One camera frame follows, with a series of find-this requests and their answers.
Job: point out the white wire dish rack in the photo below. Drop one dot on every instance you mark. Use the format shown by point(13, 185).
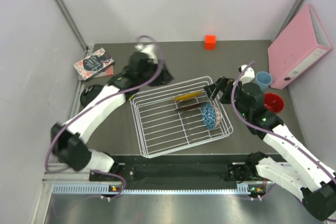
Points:
point(162, 130)

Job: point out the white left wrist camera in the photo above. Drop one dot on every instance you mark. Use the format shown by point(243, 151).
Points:
point(149, 49)

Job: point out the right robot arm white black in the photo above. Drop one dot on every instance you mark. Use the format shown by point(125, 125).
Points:
point(308, 179)

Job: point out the pink book underneath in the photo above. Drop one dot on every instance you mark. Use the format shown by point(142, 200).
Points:
point(107, 72)

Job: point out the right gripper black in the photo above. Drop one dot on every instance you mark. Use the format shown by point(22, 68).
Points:
point(224, 84)

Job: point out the light blue cup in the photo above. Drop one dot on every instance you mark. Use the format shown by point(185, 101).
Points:
point(263, 80)

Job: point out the Little Women book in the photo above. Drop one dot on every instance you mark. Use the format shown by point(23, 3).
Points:
point(93, 64)

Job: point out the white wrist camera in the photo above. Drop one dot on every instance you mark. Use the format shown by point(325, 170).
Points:
point(149, 49)
point(249, 74)

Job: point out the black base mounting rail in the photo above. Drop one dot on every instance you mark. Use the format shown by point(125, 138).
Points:
point(184, 172)

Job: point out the aluminium frame post left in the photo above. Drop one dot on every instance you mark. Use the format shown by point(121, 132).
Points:
point(71, 23)

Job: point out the blue white patterned bowl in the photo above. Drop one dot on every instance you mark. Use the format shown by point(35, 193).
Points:
point(211, 116)

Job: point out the red floral plate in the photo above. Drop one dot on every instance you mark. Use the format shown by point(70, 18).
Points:
point(190, 107)

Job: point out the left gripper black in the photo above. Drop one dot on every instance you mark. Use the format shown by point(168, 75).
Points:
point(164, 77)

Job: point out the pink ring binder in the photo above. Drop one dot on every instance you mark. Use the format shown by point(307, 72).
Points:
point(300, 45)

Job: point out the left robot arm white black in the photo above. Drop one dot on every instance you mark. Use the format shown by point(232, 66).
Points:
point(146, 67)

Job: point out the yellow patterned plate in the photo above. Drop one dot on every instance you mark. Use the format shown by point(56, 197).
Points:
point(187, 96)

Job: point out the black plate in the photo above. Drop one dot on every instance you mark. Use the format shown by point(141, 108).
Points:
point(89, 94)

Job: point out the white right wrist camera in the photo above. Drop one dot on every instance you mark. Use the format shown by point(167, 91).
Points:
point(249, 74)

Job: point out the orange cube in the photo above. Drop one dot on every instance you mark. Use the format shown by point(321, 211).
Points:
point(210, 42)

